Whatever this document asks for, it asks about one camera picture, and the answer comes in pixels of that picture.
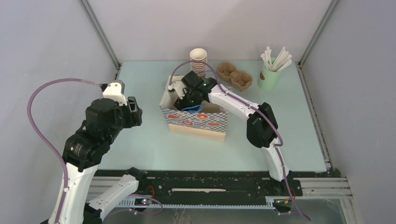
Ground paper takeout bag blue handles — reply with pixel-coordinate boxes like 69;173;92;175
159;74;228;143

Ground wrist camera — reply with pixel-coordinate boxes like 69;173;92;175
168;81;185;99
100;80;127;106

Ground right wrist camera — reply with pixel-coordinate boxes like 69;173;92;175
168;81;185;99

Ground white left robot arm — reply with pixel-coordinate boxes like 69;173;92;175
44;97;148;224

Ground bundle of white wrapped straws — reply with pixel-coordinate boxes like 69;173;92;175
261;47;292;72

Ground stack of brown paper cups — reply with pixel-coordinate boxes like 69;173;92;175
189;48;207;78

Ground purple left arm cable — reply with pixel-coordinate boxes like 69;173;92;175
27;78;164;224

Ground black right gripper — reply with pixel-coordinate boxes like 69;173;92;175
174;89;204;121

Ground green straw holder cup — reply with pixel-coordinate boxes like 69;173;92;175
257;62;282;91

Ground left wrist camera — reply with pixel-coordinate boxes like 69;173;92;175
100;80;127;106

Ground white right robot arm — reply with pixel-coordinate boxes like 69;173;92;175
167;71;290;195

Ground brown pulp cup carrier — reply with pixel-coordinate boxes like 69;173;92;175
216;62;253;91

